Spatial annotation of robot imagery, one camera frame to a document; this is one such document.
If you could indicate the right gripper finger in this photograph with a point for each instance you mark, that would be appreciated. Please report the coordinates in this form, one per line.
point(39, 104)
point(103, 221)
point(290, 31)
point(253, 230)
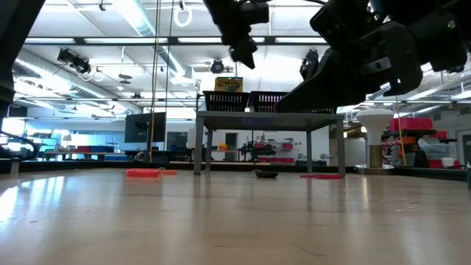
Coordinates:
point(331, 92)

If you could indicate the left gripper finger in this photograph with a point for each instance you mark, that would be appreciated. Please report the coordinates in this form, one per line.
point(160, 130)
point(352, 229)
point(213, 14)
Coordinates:
point(244, 53)

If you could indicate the yellow green crayon box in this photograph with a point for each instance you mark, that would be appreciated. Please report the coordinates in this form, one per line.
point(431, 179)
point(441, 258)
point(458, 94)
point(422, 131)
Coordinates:
point(228, 85)

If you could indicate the red rubber band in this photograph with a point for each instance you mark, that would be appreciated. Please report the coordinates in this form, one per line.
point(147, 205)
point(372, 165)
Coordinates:
point(324, 177)

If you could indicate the orange coil wristband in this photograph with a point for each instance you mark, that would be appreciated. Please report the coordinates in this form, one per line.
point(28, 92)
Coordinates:
point(143, 173)

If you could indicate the orange rubber band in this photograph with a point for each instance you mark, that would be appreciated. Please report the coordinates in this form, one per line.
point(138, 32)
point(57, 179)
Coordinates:
point(169, 172)

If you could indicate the black rig-mounted device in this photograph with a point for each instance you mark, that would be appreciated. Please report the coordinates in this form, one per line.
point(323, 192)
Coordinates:
point(73, 60)
point(308, 64)

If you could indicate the grey metal table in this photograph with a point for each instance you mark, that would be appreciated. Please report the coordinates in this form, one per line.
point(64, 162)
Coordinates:
point(257, 121)

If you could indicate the red plastic bin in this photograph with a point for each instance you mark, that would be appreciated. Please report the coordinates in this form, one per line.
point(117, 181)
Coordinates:
point(410, 124)
point(439, 134)

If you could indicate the small black background robot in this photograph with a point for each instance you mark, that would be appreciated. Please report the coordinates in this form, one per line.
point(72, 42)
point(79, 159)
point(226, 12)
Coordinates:
point(257, 150)

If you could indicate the black coil wristband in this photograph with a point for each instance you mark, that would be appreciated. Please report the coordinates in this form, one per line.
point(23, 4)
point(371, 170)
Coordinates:
point(265, 174)

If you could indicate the black computer monitor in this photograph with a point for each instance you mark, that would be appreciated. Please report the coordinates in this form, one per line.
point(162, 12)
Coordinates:
point(140, 129)

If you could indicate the white tub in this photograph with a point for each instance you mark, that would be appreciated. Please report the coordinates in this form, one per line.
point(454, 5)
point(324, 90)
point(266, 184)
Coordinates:
point(447, 161)

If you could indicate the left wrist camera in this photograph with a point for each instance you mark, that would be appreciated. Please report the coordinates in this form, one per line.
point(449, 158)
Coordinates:
point(255, 13)

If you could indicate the black round overhead camera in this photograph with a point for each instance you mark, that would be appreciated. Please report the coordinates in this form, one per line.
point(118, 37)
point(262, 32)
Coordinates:
point(217, 66)

